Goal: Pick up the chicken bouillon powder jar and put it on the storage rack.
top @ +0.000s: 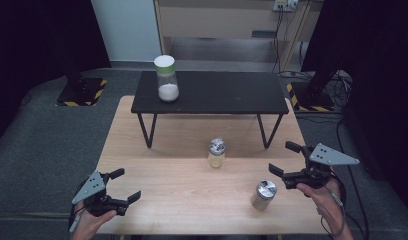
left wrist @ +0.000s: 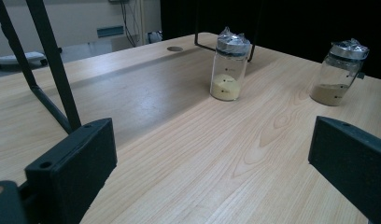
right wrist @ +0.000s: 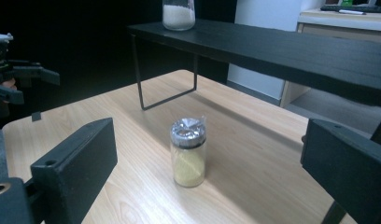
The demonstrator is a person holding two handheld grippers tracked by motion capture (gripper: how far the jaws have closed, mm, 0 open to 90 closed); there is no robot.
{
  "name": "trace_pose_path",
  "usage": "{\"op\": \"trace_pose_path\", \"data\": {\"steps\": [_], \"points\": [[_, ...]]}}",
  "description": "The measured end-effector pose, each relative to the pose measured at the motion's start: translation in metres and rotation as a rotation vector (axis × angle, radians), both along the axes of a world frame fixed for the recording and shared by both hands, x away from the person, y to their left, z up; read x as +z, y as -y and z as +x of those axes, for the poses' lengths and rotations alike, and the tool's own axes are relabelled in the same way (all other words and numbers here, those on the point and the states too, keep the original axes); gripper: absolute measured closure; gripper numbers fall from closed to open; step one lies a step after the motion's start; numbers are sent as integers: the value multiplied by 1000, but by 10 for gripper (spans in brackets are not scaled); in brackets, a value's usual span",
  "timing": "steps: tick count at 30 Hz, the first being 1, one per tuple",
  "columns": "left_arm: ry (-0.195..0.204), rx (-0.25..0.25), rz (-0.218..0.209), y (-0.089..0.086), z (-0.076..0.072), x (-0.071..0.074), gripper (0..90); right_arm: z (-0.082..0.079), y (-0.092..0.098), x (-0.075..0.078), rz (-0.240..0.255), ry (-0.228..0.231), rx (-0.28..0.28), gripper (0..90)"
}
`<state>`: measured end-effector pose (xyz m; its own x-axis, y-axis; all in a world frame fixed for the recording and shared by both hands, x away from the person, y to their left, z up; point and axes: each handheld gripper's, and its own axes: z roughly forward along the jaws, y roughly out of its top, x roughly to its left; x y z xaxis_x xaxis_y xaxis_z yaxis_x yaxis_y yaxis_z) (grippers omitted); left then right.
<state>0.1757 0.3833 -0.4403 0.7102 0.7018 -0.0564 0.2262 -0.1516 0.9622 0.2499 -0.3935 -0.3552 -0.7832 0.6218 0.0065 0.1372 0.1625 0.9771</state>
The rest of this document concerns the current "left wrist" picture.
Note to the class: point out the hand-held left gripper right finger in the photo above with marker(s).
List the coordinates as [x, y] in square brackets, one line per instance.
[350, 161]

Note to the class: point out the white flat object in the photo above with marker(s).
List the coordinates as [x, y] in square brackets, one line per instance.
[11, 59]

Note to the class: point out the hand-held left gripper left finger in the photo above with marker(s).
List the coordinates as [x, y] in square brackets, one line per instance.
[73, 168]

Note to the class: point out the black curtain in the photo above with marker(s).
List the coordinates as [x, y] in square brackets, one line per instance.
[288, 18]

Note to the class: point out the foil-capped jar of brown powder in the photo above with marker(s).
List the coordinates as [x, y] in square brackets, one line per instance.
[331, 93]

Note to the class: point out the foil-capped jar of yellow powder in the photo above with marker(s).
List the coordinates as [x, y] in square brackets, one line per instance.
[226, 87]

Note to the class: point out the black metal-legged shelf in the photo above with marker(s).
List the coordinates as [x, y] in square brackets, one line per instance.
[51, 56]

